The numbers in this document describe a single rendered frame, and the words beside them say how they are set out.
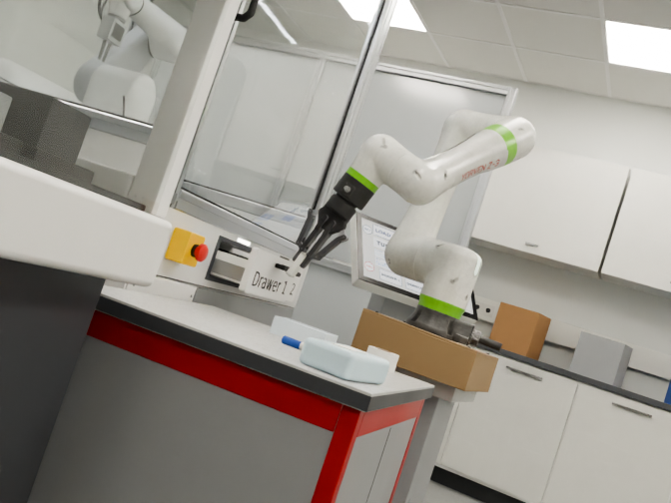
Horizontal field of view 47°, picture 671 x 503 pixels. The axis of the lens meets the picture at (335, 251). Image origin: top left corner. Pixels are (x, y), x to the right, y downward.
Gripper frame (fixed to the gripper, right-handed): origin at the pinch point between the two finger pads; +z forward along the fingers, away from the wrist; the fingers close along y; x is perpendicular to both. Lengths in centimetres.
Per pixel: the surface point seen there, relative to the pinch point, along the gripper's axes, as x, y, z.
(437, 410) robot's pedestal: 17, 48, 8
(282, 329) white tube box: -29.1, 16.4, 9.9
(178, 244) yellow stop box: -36.7, -11.4, 9.1
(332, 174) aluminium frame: 47, -26, -25
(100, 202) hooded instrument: -100, 9, 0
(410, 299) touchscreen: 84, 12, -7
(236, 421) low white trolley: -71, 33, 18
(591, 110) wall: 361, -24, -179
